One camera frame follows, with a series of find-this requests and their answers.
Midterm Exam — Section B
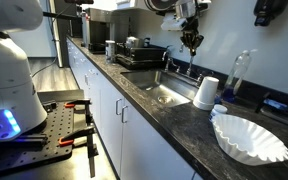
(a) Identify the white lower cabinet run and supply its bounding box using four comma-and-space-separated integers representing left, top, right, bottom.
66, 37, 205, 180

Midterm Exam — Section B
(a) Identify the steel coffee machine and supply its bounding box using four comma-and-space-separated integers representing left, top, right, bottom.
81, 8, 132, 54

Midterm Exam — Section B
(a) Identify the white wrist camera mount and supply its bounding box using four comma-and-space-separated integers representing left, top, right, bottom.
160, 13, 188, 32

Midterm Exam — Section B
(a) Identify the blue sponge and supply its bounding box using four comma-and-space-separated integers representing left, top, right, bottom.
263, 98, 288, 111

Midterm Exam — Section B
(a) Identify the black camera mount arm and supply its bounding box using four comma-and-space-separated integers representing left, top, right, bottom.
43, 11, 82, 20

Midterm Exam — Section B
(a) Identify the white upper cabinet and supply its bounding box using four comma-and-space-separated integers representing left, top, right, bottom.
115, 0, 147, 11

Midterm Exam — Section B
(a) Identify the white paper cup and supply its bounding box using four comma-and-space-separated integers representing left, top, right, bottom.
192, 76, 220, 111

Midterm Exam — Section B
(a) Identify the stainless steel sink basin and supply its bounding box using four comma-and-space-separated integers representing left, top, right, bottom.
121, 68, 200, 108

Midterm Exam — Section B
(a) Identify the black camera cable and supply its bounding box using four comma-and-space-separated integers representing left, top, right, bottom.
31, 3, 72, 79

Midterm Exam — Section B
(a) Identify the black dish rack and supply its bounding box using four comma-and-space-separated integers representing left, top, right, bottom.
114, 41, 168, 70

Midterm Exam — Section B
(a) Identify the steel canister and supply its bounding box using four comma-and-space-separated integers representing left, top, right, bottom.
104, 40, 117, 63

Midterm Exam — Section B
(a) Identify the chrome gooseneck faucet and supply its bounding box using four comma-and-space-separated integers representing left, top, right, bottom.
178, 43, 198, 77

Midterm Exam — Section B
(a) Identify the small white bottle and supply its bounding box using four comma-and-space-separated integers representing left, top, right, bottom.
208, 104, 228, 123

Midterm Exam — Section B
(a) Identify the white coffee filter stack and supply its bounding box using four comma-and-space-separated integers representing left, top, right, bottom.
211, 113, 288, 167

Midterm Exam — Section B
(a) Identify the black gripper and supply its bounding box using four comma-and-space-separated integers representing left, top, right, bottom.
175, 0, 205, 57

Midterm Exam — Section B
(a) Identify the black stereo camera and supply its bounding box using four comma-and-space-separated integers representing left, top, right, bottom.
63, 0, 94, 5

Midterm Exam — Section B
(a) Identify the chrome faucet lever handle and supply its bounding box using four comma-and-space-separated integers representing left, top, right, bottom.
196, 69, 215, 87

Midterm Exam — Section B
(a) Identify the clear dish soap bottle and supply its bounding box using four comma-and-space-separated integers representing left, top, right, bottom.
221, 49, 253, 104

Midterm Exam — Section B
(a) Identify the black clamp with orange grip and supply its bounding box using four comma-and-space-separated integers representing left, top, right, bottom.
63, 98, 94, 126
57, 124, 100, 179

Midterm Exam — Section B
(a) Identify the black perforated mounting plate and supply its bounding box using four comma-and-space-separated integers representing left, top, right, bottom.
0, 100, 76, 176

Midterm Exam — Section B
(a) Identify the small chrome side faucet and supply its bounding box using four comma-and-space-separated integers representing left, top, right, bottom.
161, 49, 182, 73

